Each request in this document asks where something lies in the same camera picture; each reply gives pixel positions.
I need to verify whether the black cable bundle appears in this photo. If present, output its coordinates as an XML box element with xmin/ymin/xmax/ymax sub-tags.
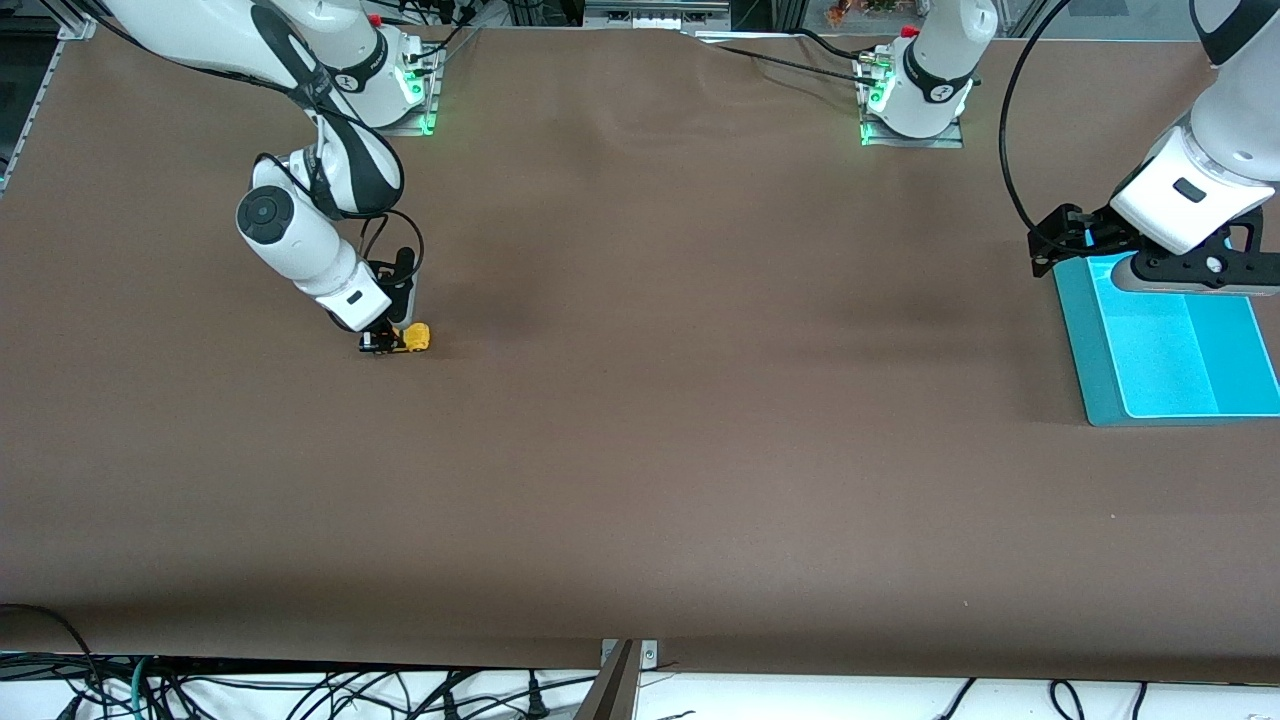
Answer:
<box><xmin>405</xmin><ymin>0</ymin><xmax>483</xmax><ymax>67</ymax></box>

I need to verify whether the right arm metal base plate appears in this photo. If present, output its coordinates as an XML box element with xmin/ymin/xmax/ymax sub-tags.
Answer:
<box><xmin>385</xmin><ymin>50</ymin><xmax>442</xmax><ymax>137</ymax></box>

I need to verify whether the dark angled support post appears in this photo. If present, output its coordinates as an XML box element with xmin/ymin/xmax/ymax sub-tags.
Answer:
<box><xmin>574</xmin><ymin>640</ymin><xmax>642</xmax><ymax>720</ymax></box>

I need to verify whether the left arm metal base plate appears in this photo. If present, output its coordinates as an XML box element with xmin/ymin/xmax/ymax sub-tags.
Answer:
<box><xmin>858</xmin><ymin>52</ymin><xmax>965</xmax><ymax>150</ymax></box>

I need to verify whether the teal plastic bin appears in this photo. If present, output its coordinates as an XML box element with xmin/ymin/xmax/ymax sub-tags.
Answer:
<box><xmin>1052</xmin><ymin>250</ymin><xmax>1280</xmax><ymax>428</ymax></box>

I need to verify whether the grey background equipment box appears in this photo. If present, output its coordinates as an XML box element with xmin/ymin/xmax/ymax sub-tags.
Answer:
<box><xmin>584</xmin><ymin>0</ymin><xmax>733</xmax><ymax>31</ymax></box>

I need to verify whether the aluminium frame profile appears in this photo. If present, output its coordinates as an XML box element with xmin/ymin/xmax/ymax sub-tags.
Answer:
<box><xmin>0</xmin><ymin>15</ymin><xmax>98</xmax><ymax>193</ymax></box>

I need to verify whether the black base power cable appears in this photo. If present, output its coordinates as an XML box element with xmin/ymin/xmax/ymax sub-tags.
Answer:
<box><xmin>695</xmin><ymin>28</ymin><xmax>889</xmax><ymax>91</ymax></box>

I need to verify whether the black looped floor cable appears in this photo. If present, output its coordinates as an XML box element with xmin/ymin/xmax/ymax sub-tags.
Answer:
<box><xmin>0</xmin><ymin>603</ymin><xmax>101</xmax><ymax>701</ymax></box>

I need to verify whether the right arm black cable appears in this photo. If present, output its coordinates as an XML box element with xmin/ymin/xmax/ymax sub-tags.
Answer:
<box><xmin>253</xmin><ymin>148</ymin><xmax>427</xmax><ymax>293</ymax></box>

